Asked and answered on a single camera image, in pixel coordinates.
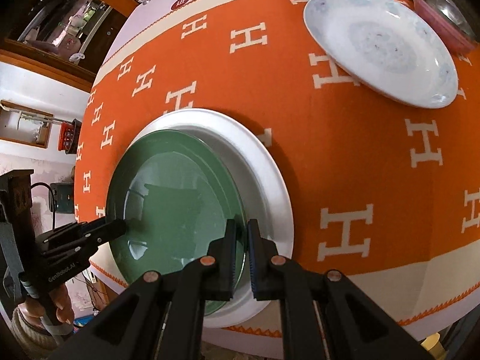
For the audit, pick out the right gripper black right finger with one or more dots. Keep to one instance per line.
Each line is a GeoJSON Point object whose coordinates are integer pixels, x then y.
{"type": "Point", "coordinates": [274, 277]}

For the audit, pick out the orange H-pattern blanket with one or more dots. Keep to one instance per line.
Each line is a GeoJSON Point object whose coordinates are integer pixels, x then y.
{"type": "Point", "coordinates": [386, 193]}

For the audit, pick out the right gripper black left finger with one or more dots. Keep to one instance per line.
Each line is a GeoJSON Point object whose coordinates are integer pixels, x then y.
{"type": "Point", "coordinates": [209, 278]}

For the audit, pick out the blue patterned porcelain plate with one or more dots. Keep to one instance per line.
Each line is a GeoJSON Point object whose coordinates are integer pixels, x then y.
{"type": "Point", "coordinates": [386, 46]}

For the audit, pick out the green plate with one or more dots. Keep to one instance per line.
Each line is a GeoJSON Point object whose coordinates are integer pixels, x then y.
{"type": "Point", "coordinates": [175, 197]}

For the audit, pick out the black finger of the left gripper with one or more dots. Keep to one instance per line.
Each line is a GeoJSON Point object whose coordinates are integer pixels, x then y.
{"type": "Point", "coordinates": [67, 234]}
{"type": "Point", "coordinates": [98, 232]}

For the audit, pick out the pink steel-lined bowl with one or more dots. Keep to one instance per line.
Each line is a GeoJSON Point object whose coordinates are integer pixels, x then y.
{"type": "Point", "coordinates": [449, 24]}

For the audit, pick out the person's left hand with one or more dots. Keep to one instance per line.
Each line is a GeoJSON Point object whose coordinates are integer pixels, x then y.
{"type": "Point", "coordinates": [32, 310]}

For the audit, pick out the large white plate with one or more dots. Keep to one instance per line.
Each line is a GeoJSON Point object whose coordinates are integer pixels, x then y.
{"type": "Point", "coordinates": [261, 186]}

